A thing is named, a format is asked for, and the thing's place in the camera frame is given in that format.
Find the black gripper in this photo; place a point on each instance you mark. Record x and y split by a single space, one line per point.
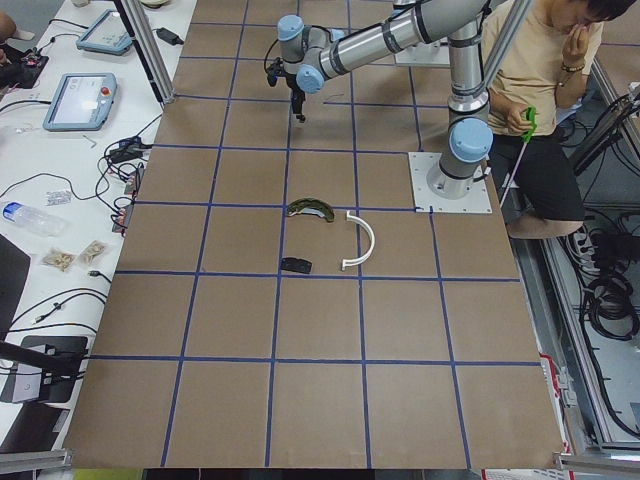
297 94

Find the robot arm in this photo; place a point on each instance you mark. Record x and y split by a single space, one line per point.
312 55

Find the olive curved brake shoe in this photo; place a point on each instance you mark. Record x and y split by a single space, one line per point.
311 206

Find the black brake pad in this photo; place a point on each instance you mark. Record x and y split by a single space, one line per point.
296 265

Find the black power adapter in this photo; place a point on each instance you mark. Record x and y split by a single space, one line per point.
169 36

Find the far teach pendant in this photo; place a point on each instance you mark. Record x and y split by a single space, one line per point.
107 34

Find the teach pendant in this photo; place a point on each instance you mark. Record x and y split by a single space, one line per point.
82 102
107 34

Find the near teach pendant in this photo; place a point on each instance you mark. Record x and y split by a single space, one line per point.
82 102

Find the person in beige shirt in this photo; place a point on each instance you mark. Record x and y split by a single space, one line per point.
547 66

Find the clear plastic water bottle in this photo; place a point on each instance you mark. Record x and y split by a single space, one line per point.
32 219

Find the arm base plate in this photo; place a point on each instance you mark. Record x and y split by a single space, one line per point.
435 192
433 55

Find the aluminium frame post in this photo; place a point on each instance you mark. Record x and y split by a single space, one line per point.
140 31

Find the green handled tool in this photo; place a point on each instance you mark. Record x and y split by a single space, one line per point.
530 117

